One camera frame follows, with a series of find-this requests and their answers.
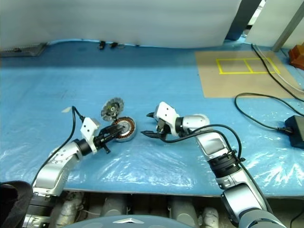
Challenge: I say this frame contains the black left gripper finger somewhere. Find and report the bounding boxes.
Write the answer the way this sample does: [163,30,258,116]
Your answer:
[104,132,124,144]
[102,125,126,135]

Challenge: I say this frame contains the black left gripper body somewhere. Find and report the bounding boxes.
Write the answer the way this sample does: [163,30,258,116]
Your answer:
[93,131,113,155]

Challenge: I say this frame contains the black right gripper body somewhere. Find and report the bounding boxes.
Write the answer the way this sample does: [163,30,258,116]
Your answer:
[155,118,171,141]

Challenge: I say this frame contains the round motor housing copper windings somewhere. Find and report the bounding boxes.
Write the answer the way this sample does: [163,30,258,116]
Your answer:
[111,116,137,143]

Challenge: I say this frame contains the blue plastic table cover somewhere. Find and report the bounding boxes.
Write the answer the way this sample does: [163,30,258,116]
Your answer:
[0,38,304,198]

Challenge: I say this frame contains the grey rounded cylinder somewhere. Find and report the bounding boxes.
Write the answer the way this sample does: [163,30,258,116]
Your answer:
[102,193,129,217]
[170,196,198,224]

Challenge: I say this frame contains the cardboard sheet with yellow tape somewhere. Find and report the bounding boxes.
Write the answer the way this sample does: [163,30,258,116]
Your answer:
[195,50,301,98]

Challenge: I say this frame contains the whitish wrapped cylinder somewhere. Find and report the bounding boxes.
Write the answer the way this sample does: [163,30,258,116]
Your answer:
[60,193,83,224]

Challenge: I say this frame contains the grey robot torso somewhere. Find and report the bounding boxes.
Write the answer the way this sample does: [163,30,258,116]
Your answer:
[73,215,183,228]

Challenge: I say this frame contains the small whitish rounded cylinder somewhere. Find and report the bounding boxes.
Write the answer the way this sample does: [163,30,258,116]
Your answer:
[201,206,219,226]

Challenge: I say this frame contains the white foam panel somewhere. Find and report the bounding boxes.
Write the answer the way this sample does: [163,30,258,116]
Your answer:
[0,0,242,49]

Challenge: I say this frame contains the dark grey pillar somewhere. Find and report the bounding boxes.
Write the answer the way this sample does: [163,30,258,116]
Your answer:
[225,0,263,41]

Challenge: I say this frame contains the black power adapter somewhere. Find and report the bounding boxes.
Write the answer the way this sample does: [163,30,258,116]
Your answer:
[284,115,304,149]

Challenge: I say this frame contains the white board panel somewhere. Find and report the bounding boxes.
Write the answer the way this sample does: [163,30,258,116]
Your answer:
[246,0,304,49]

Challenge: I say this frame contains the brown wooden block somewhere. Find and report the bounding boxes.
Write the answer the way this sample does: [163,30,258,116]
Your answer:
[288,42,304,69]

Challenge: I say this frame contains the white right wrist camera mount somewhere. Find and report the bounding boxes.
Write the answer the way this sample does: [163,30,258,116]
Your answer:
[153,101,180,136]

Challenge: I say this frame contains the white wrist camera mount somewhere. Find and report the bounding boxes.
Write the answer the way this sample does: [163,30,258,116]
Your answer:
[153,101,180,136]
[80,117,102,154]

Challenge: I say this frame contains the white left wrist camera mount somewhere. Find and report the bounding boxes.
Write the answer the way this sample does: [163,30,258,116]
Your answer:
[80,117,102,154]

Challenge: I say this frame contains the small metal bracket piece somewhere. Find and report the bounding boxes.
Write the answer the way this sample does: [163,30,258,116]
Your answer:
[101,97,125,122]

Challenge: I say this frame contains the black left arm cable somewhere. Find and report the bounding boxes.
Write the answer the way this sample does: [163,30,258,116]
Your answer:
[30,106,86,183]

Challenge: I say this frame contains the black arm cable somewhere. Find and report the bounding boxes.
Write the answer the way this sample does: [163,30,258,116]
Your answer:
[30,106,86,183]
[160,124,274,214]

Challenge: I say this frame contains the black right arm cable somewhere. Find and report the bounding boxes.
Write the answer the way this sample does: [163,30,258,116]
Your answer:
[160,124,274,214]

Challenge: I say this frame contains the black power adapter cable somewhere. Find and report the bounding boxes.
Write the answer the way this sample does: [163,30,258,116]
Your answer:
[234,93,304,133]

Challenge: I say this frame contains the black cable over cardboard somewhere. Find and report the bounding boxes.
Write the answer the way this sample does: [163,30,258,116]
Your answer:
[251,43,304,102]

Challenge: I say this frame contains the aluminium profile post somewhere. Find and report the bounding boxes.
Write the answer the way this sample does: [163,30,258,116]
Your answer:
[272,0,304,52]

